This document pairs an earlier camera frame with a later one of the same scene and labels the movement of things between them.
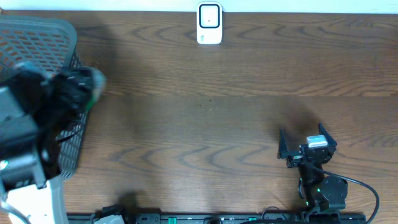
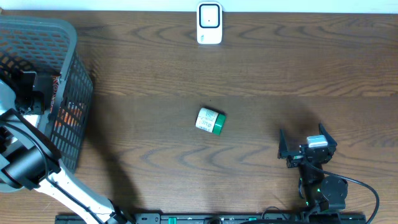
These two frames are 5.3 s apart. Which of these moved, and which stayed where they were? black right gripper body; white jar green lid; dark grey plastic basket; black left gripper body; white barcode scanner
Moved: white jar green lid; black left gripper body
Stayed: dark grey plastic basket; black right gripper body; white barcode scanner
